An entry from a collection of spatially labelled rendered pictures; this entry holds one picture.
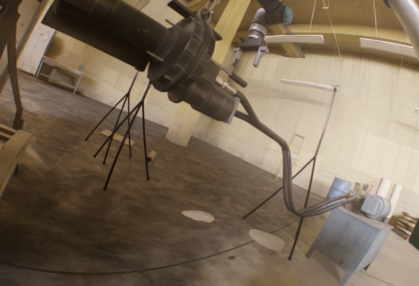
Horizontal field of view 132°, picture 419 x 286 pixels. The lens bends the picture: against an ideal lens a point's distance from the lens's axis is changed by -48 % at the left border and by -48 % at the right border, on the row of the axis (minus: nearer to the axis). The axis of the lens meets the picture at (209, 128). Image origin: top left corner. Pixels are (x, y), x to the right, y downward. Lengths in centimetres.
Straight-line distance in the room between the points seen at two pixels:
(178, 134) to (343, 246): 456
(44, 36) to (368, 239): 892
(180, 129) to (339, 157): 617
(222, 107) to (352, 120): 777
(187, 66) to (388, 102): 853
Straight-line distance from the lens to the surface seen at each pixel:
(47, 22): 70
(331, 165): 793
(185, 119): 508
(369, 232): 160
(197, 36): 55
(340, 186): 561
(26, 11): 152
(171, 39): 58
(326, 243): 175
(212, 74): 71
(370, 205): 163
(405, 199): 826
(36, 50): 799
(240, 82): 86
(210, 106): 69
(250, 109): 94
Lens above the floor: 71
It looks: level
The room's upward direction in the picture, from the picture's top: 23 degrees clockwise
